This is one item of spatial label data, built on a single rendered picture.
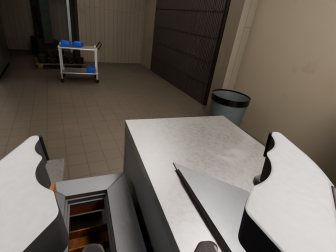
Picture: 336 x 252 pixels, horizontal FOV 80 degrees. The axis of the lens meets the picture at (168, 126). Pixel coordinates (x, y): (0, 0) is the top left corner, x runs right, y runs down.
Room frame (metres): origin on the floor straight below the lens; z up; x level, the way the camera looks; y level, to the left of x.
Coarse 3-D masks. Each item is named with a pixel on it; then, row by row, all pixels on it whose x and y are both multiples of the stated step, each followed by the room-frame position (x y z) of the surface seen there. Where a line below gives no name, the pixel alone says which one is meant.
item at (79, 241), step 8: (104, 224) 0.55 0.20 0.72; (72, 232) 0.50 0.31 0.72; (80, 232) 0.51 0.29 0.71; (88, 232) 0.53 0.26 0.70; (96, 232) 0.54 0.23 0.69; (104, 232) 0.55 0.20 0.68; (72, 240) 0.49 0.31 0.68; (80, 240) 0.50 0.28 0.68; (88, 240) 0.50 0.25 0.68; (96, 240) 0.51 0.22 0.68; (104, 240) 0.49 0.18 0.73; (72, 248) 0.44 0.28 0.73; (80, 248) 0.45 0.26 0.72; (104, 248) 0.48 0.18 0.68
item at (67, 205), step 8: (88, 192) 0.58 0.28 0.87; (96, 192) 0.59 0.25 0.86; (104, 192) 0.61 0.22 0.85; (72, 200) 0.55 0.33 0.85; (80, 200) 0.56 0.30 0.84; (88, 200) 0.57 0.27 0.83; (96, 200) 0.58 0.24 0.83; (104, 200) 0.58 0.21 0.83; (64, 208) 0.50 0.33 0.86; (64, 216) 0.47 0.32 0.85; (112, 232) 0.44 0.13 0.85; (112, 240) 0.41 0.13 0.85; (112, 248) 0.40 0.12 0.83
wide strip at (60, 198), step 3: (57, 192) 0.56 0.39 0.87; (57, 195) 0.54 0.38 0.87; (60, 195) 0.55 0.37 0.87; (63, 195) 0.55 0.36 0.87; (57, 198) 0.53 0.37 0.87; (60, 198) 0.53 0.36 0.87; (63, 198) 0.53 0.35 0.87; (57, 201) 0.52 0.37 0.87; (60, 201) 0.52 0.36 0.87; (63, 201) 0.52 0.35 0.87; (60, 204) 0.51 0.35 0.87; (63, 204) 0.51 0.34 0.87; (60, 207) 0.49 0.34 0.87; (63, 207) 0.50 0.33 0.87; (60, 210) 0.48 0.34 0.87; (63, 210) 0.48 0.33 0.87; (63, 213) 0.47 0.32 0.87; (63, 216) 0.46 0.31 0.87
